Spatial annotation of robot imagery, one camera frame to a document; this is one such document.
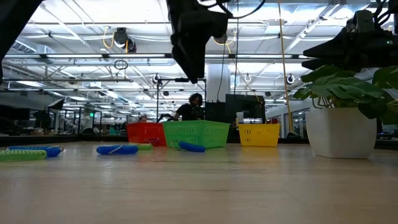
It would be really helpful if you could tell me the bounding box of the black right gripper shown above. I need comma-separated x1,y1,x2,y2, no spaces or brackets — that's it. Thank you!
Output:
301,29,398,73

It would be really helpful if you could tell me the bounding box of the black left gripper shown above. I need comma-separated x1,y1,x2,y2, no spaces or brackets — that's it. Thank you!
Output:
167,0,218,85

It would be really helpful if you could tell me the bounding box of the green spring keychain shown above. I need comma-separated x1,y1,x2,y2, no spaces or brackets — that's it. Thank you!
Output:
132,142,154,152
0,148,48,162

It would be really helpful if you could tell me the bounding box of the blue spring keychain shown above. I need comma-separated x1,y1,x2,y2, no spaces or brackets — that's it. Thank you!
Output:
6,145,65,158
170,139,207,154
96,144,139,156

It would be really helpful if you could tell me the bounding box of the black monitor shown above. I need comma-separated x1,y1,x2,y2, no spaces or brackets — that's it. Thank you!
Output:
205,93,267,124

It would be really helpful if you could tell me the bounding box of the green plastic basket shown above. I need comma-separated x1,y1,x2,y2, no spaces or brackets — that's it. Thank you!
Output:
162,120,231,149

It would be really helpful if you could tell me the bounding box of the green plant in white pot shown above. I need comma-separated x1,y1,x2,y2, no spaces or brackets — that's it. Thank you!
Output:
292,64,398,160

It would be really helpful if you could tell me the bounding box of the red plastic basket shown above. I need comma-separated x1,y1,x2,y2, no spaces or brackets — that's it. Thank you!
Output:
126,121,167,147

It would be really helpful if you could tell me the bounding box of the yellow plastic basket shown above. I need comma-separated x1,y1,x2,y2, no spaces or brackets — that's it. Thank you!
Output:
238,123,281,148

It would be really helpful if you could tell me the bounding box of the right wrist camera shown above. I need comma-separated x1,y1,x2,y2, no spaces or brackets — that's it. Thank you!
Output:
350,9,376,34

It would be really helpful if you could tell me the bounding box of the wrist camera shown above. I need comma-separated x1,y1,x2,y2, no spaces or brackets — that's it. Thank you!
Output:
350,9,376,34
211,12,233,45

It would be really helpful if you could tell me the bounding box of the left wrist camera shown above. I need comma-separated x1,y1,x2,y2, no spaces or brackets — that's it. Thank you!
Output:
211,12,233,45

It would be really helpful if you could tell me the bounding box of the yellow cable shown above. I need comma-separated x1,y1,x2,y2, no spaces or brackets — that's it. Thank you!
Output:
277,0,294,134

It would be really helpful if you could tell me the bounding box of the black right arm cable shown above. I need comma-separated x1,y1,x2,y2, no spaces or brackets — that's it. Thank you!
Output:
371,0,398,32

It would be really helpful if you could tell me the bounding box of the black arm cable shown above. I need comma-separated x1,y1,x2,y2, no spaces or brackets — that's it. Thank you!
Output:
371,0,398,32
214,0,267,19

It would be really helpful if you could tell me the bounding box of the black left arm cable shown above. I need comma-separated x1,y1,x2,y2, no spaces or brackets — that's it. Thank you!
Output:
214,0,267,19

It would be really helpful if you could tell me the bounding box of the ceiling cord reel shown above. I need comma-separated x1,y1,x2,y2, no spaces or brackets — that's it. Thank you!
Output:
112,27,138,54

